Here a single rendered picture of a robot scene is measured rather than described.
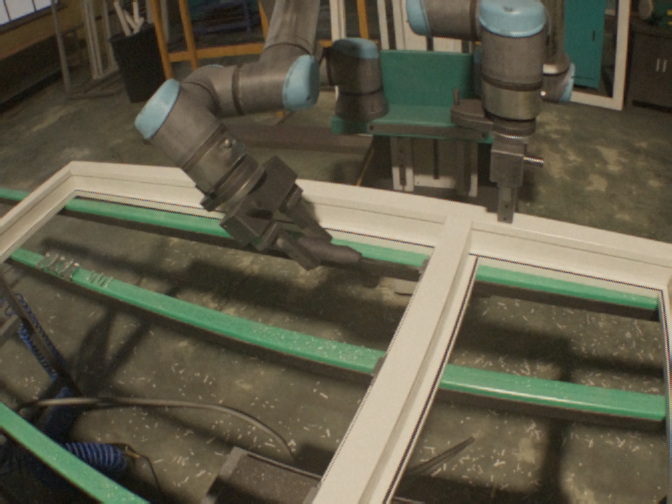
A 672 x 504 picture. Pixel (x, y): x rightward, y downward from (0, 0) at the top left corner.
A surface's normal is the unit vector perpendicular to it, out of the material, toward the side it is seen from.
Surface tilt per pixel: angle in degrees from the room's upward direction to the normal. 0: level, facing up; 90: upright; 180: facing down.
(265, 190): 54
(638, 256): 90
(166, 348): 0
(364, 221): 90
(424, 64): 90
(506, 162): 90
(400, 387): 0
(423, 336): 0
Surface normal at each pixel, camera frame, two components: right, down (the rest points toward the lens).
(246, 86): -0.14, 0.24
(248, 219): 0.62, -0.26
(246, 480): -0.11, -0.78
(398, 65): -0.26, 0.62
